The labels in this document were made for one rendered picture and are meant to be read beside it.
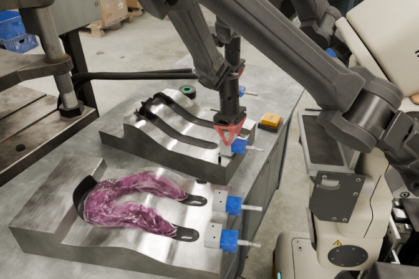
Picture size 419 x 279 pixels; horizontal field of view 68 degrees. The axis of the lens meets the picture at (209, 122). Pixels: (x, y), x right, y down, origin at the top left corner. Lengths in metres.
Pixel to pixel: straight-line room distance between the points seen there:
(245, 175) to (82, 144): 0.61
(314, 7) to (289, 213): 1.39
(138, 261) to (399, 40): 0.69
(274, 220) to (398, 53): 1.47
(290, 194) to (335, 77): 1.66
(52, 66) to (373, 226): 1.16
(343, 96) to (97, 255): 0.64
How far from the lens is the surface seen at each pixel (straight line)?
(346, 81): 0.50
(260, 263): 1.78
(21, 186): 1.16
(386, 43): 0.62
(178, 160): 1.01
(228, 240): 0.79
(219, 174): 0.96
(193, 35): 0.62
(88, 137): 1.26
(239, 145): 0.92
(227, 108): 0.88
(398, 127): 0.54
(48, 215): 0.88
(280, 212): 2.00
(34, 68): 1.32
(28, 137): 1.39
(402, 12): 0.64
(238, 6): 0.43
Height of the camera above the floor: 1.52
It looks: 35 degrees down
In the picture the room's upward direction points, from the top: 1 degrees counter-clockwise
